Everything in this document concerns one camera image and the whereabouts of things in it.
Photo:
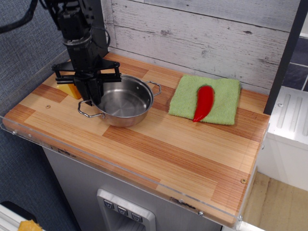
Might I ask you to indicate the yellow object bottom left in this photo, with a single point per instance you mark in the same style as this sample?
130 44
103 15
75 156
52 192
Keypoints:
29 225

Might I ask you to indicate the grey toy fridge cabinet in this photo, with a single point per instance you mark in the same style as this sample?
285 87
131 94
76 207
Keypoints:
102 200

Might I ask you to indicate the stainless steel pot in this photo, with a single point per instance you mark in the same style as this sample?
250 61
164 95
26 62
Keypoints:
125 103

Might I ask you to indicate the white side cabinet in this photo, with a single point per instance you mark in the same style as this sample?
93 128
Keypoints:
284 153

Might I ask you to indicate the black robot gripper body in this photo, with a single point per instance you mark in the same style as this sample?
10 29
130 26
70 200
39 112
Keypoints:
85 64

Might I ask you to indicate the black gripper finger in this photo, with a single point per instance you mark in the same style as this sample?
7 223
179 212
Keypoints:
95 89
83 87

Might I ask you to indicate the black vertical post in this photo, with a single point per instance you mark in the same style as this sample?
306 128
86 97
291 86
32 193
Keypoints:
287 55

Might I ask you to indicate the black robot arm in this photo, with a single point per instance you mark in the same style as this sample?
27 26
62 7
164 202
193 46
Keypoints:
74 19

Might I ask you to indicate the yellow cheese wedge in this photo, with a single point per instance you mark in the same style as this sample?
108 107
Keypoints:
69 89

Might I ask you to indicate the green cloth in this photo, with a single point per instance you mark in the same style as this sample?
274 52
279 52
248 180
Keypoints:
227 92

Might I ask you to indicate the red chili pepper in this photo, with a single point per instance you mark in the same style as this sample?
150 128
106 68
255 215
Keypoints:
205 101

